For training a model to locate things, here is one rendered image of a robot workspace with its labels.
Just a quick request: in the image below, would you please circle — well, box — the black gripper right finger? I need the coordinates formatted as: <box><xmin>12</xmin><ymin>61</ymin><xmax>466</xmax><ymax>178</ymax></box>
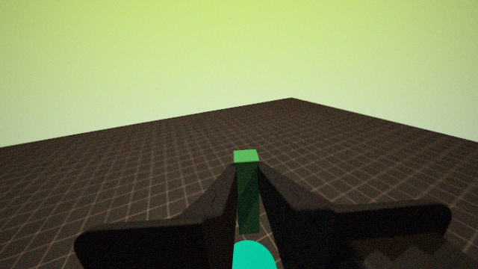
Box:
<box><xmin>258</xmin><ymin>161</ymin><xmax>452</xmax><ymax>269</ymax></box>

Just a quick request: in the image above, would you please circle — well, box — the dark green rectangular post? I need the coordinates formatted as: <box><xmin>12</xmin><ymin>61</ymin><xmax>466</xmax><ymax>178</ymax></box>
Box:
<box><xmin>234</xmin><ymin>149</ymin><xmax>260</xmax><ymax>235</ymax></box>

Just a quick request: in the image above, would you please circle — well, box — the cyan circle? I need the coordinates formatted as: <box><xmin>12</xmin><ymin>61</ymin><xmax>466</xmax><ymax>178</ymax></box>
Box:
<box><xmin>232</xmin><ymin>240</ymin><xmax>276</xmax><ymax>269</ymax></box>

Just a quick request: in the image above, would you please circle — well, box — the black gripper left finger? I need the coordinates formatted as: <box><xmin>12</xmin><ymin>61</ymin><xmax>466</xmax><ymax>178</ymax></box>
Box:
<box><xmin>73</xmin><ymin>164</ymin><xmax>238</xmax><ymax>269</ymax></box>

